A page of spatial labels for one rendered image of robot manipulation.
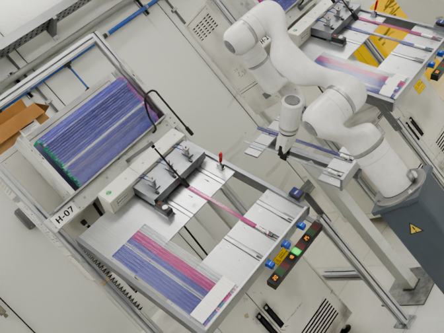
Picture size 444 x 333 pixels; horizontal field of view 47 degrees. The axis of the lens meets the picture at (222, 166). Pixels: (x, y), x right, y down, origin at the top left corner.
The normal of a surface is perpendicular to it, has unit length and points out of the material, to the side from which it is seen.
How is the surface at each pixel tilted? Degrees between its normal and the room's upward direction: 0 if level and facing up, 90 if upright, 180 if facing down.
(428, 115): 90
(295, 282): 90
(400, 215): 90
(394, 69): 45
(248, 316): 90
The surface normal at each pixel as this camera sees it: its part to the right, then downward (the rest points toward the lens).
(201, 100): 0.45, -0.20
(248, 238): -0.10, -0.66
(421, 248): -0.50, 0.56
